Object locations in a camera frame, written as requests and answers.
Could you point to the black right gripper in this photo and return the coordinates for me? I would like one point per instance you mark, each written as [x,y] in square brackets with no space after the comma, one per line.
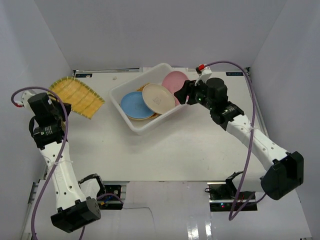
[188,89]

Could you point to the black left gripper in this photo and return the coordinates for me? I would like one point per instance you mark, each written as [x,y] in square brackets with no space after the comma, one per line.
[63,110]

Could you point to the pink plastic plate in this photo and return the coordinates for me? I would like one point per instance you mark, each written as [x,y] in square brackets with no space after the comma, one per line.
[173,82]

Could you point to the oblong yellow woven tray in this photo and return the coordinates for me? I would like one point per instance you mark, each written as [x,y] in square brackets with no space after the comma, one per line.
[83,99]

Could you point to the cream white plate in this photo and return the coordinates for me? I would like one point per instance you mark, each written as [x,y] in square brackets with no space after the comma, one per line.
[158,98]

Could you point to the triangular orange woven tray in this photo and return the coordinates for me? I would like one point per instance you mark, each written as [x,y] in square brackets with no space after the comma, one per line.
[142,87]

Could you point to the blue plastic plate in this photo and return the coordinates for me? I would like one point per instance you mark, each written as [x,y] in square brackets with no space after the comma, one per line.
[133,105]

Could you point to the yellow plastic plate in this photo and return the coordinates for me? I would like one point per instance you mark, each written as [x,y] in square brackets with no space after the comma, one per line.
[155,115]

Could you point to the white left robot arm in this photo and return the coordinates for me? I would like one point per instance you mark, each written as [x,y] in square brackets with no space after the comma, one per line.
[76,200]

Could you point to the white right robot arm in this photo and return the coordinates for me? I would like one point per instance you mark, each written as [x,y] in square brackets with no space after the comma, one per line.
[284,169]

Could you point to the white plastic bin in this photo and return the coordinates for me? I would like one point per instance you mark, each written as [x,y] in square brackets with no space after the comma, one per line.
[155,75]

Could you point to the blue label left corner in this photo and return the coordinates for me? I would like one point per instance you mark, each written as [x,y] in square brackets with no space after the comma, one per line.
[83,75]

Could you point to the blue label corner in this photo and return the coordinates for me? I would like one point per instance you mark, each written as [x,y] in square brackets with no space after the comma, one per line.
[83,75]
[233,73]

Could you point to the blue label right corner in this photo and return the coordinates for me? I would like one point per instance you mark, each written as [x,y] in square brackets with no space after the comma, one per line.
[233,73]

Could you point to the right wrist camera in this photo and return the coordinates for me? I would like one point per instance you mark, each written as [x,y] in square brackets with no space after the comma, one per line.
[204,73]

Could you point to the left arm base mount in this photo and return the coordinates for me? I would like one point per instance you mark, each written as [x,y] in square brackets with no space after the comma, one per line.
[110,200]

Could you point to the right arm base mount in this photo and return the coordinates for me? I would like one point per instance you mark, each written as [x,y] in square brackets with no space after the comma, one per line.
[222,193]

